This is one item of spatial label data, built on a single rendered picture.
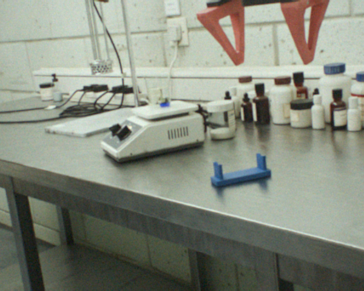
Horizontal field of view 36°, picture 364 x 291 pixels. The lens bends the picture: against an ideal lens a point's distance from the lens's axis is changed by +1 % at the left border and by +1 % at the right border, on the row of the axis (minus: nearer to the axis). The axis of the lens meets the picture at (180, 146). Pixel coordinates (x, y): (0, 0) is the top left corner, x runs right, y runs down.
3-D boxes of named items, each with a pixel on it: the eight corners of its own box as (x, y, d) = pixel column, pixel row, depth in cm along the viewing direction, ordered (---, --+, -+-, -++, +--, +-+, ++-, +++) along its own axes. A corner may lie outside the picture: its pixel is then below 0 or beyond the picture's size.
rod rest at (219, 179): (217, 187, 92) (215, 166, 91) (210, 182, 95) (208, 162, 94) (272, 175, 95) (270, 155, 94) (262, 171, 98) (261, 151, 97)
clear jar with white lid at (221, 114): (207, 140, 124) (204, 105, 123) (212, 134, 130) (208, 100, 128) (234, 139, 123) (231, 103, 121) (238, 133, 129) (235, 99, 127)
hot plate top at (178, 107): (147, 119, 115) (147, 115, 115) (130, 112, 126) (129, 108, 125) (200, 110, 119) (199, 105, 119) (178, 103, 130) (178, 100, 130)
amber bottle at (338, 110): (327, 127, 124) (325, 90, 122) (339, 124, 125) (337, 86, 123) (338, 130, 121) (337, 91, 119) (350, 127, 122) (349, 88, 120)
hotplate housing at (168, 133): (117, 164, 113) (112, 126, 111) (101, 152, 125) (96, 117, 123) (215, 143, 121) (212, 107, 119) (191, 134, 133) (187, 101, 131)
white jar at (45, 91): (46, 98, 228) (43, 82, 227) (59, 97, 226) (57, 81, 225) (38, 101, 222) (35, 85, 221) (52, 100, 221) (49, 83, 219)
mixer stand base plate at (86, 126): (82, 137, 144) (82, 133, 144) (43, 131, 158) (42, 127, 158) (168, 113, 164) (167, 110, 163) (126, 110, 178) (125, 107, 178)
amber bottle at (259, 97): (273, 120, 137) (270, 81, 135) (266, 124, 134) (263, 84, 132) (258, 120, 139) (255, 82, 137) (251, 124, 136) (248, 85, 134)
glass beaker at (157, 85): (176, 106, 124) (171, 70, 122) (167, 111, 119) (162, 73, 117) (151, 107, 126) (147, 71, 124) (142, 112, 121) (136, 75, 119)
